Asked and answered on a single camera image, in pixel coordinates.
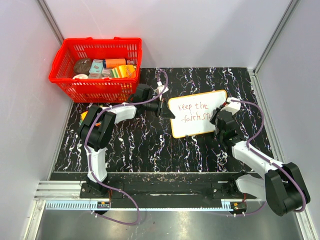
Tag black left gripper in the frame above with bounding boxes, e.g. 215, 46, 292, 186
143, 97, 175, 120

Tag yellow-framed whiteboard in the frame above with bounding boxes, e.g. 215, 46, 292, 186
168, 90, 227, 139

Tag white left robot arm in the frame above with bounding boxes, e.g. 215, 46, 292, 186
78, 83, 176, 198

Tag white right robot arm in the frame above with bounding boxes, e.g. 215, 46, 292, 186
209, 105, 311, 216

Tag orange yellow box in basket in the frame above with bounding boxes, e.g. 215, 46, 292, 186
110, 64, 137, 79

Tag orange cylindrical can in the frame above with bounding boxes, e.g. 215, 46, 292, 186
102, 58, 127, 69

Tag orange green snack box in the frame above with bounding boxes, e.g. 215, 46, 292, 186
79, 110, 101, 127

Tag light blue small box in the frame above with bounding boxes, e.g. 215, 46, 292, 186
89, 59, 103, 74

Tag brown round packet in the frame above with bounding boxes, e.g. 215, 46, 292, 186
73, 58, 93, 75

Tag red plastic shopping basket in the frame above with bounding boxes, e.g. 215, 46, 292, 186
48, 37, 143, 103

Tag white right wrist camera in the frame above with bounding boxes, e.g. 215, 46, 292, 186
221, 97, 241, 116

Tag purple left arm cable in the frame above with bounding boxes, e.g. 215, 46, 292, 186
83, 69, 169, 191

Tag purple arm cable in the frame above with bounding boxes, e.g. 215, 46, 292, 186
83, 69, 169, 191
229, 99, 307, 213

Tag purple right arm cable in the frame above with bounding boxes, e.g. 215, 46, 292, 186
229, 99, 307, 213

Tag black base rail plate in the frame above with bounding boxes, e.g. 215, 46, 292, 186
79, 171, 258, 201

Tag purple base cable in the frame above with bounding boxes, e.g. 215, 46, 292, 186
91, 184, 140, 225

